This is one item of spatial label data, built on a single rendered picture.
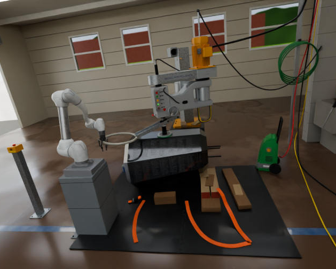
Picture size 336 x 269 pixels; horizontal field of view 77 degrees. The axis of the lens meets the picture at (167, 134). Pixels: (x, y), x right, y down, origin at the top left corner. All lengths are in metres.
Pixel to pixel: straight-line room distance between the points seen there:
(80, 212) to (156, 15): 7.80
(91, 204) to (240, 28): 7.99
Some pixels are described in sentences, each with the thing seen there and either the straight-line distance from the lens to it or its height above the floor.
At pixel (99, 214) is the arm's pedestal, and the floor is 0.32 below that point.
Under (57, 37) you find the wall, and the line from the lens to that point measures 10.69.
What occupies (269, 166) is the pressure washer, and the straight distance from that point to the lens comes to 3.73.
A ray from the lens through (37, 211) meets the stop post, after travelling 3.69.
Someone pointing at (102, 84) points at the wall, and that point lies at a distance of 9.87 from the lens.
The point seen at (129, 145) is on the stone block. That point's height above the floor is 0.78.
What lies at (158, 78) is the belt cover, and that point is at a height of 1.67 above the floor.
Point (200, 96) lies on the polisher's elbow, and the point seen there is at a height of 1.33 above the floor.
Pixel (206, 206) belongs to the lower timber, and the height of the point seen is 0.09.
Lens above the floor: 1.87
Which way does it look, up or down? 19 degrees down
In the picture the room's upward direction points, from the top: 7 degrees counter-clockwise
